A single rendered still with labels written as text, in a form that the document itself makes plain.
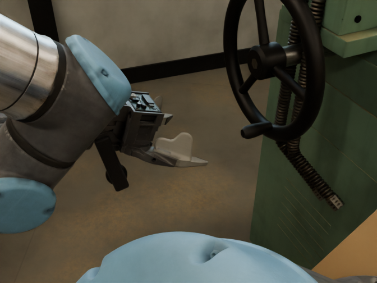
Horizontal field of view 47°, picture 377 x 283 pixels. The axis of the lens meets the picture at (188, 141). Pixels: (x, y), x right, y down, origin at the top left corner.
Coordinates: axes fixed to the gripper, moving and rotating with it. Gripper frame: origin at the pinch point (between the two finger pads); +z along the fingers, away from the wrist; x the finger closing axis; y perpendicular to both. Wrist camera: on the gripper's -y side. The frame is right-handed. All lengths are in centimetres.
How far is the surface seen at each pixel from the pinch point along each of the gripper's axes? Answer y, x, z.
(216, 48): -26, 135, 93
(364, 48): 24.5, -8.4, 20.5
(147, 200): -62, 54, 31
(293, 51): 19.5, -0.2, 14.3
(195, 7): -8, 136, 73
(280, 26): 18.2, 21.4, 28.5
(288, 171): -14.4, 9.6, 40.1
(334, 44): 23.6, -5.8, 16.4
